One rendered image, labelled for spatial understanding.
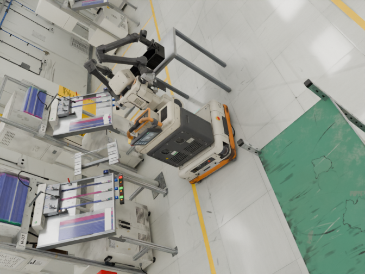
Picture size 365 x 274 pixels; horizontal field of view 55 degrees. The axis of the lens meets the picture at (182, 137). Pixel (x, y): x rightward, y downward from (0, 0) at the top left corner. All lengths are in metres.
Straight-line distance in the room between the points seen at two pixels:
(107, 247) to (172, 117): 1.44
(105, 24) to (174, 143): 4.69
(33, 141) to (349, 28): 3.51
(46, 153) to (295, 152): 3.47
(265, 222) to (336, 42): 1.60
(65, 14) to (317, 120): 6.29
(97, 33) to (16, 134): 3.69
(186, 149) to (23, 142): 2.11
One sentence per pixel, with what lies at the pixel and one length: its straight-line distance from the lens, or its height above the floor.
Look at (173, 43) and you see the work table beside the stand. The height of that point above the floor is 0.80.
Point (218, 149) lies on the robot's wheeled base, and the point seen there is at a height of 0.27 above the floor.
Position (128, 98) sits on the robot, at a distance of 3.24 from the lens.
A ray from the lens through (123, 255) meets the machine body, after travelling 3.68.
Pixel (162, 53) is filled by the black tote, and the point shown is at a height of 0.90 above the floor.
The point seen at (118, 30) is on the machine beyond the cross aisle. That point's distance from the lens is 7.54.
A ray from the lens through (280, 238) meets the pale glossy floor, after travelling 2.83.
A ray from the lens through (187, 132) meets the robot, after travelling 3.06.
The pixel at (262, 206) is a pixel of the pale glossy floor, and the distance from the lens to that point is 3.00.
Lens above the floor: 2.24
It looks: 32 degrees down
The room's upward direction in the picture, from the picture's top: 64 degrees counter-clockwise
